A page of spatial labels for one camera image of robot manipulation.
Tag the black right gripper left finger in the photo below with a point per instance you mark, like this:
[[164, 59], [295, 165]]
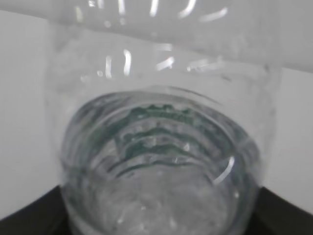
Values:
[[45, 216]]

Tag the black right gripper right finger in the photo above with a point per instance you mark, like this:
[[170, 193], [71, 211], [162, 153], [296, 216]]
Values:
[[273, 215]]

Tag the clear water bottle green label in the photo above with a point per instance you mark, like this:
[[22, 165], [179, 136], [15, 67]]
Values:
[[161, 112]]

